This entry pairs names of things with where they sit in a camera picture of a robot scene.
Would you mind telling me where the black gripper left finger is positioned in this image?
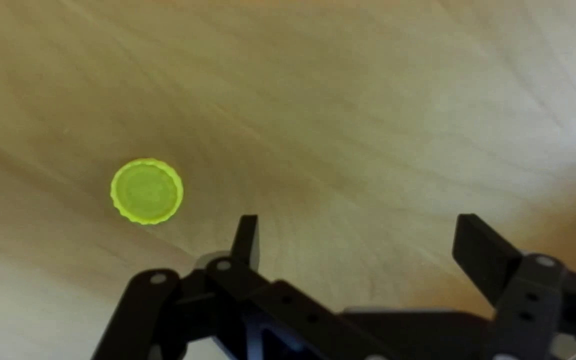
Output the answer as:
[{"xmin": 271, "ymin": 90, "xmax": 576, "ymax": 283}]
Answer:
[{"xmin": 90, "ymin": 214, "xmax": 370, "ymax": 360}]

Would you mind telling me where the yellow game disc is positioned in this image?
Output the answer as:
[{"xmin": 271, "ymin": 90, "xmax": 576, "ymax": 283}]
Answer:
[{"xmin": 108, "ymin": 155, "xmax": 186, "ymax": 227}]

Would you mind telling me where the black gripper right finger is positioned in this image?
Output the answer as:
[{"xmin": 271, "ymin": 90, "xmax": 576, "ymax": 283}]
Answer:
[{"xmin": 451, "ymin": 212, "xmax": 576, "ymax": 360}]

